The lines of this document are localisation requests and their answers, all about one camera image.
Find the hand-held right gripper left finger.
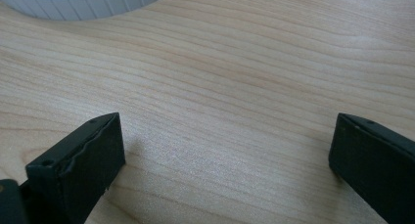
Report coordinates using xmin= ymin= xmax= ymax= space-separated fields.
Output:
xmin=19 ymin=112 xmax=126 ymax=224

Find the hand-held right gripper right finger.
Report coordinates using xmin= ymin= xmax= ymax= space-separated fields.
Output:
xmin=328 ymin=112 xmax=415 ymax=224

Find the white ribbed round container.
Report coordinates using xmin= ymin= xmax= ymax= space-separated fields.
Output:
xmin=0 ymin=0 xmax=178 ymax=22

